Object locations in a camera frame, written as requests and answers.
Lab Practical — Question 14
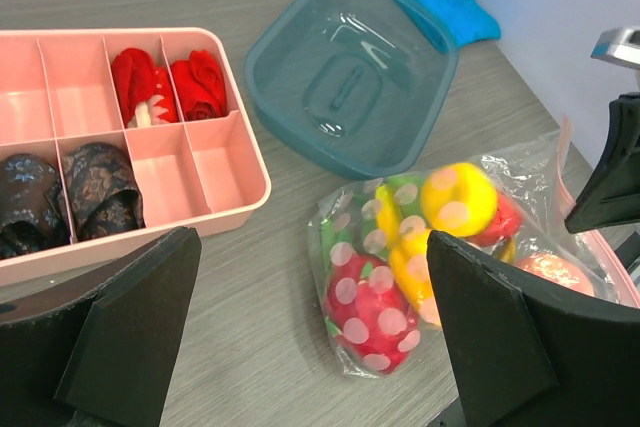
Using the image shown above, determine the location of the yellow bell pepper toy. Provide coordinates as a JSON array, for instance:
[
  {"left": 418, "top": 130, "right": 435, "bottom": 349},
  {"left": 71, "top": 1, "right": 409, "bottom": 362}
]
[{"left": 421, "top": 162, "right": 498, "bottom": 237}]

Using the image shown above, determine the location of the clear pink zip top bag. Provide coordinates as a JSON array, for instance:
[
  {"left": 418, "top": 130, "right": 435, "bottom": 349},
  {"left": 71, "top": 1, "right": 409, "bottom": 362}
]
[{"left": 307, "top": 122, "right": 639, "bottom": 379}]

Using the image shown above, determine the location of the pink dragon fruit toy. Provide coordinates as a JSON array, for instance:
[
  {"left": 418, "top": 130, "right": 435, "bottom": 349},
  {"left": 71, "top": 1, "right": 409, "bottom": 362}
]
[{"left": 324, "top": 253, "right": 421, "bottom": 375}]

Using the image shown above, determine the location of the red fabric item left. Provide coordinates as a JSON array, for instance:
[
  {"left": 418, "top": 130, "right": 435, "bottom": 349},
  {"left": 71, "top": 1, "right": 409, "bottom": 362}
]
[{"left": 111, "top": 48, "right": 179, "bottom": 128}]

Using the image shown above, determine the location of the red fabric item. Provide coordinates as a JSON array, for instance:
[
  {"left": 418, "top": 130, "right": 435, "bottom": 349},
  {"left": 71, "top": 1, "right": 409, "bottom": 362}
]
[
  {"left": 170, "top": 50, "right": 228, "bottom": 121},
  {"left": 111, "top": 48, "right": 179, "bottom": 128}
]

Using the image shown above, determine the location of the pink divided organizer box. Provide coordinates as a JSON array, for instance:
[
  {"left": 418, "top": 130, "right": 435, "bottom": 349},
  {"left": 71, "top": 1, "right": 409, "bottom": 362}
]
[{"left": 1, "top": 28, "right": 271, "bottom": 285}]

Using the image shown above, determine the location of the red fabric item right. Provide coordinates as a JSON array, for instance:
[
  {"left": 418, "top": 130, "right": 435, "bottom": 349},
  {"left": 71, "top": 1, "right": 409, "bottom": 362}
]
[{"left": 170, "top": 50, "right": 228, "bottom": 121}]

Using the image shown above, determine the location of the dark rolled sock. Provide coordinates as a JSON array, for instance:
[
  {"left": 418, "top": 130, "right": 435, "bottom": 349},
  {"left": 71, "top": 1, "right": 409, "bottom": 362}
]
[
  {"left": 62, "top": 142, "right": 145, "bottom": 241},
  {"left": 1, "top": 153, "right": 69, "bottom": 259}
]

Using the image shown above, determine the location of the yellow banana bunch toy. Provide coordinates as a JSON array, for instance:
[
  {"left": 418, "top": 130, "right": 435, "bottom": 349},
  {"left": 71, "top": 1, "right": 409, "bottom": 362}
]
[{"left": 374, "top": 184, "right": 441, "bottom": 327}]

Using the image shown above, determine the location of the red strawberry toy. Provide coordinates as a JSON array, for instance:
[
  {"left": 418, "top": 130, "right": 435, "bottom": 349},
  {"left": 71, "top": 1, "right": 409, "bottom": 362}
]
[{"left": 468, "top": 191, "right": 523, "bottom": 247}]

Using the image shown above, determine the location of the pink peach toy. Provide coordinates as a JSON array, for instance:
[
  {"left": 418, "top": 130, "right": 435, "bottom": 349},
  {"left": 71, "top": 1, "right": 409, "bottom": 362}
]
[{"left": 515, "top": 253, "right": 595, "bottom": 297}]

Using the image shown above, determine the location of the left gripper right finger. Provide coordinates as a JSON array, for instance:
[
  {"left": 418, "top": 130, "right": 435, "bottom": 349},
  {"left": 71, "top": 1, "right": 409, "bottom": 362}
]
[{"left": 427, "top": 231, "right": 639, "bottom": 426}]

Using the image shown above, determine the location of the dark rolled sock middle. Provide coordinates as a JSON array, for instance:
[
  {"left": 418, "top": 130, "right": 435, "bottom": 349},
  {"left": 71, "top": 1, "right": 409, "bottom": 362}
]
[{"left": 1, "top": 153, "right": 69, "bottom": 259}]

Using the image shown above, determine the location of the teal plastic fruit tray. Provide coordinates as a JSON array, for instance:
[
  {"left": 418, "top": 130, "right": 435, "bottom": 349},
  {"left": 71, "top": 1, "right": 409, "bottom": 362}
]
[{"left": 244, "top": 0, "right": 459, "bottom": 180}]

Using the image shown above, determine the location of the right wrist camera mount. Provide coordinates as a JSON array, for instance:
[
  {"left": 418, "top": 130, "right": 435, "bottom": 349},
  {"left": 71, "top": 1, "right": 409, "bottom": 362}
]
[{"left": 591, "top": 26, "right": 640, "bottom": 70}]

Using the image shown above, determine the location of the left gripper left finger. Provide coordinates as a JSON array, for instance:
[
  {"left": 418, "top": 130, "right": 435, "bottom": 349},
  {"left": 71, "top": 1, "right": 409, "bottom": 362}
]
[{"left": 1, "top": 227, "right": 202, "bottom": 426}]

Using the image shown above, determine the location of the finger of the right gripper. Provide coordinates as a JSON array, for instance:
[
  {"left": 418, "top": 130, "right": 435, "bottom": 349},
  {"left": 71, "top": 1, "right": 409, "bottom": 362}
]
[{"left": 565, "top": 92, "right": 639, "bottom": 234}]

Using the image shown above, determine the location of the green cucumber toy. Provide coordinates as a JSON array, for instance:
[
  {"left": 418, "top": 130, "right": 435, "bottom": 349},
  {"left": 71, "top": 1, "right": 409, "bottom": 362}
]
[{"left": 321, "top": 172, "right": 429, "bottom": 260}]

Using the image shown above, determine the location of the dark rolled sock right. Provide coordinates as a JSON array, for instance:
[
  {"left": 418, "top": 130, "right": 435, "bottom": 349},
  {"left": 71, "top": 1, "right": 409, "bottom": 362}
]
[{"left": 62, "top": 142, "right": 145, "bottom": 241}]

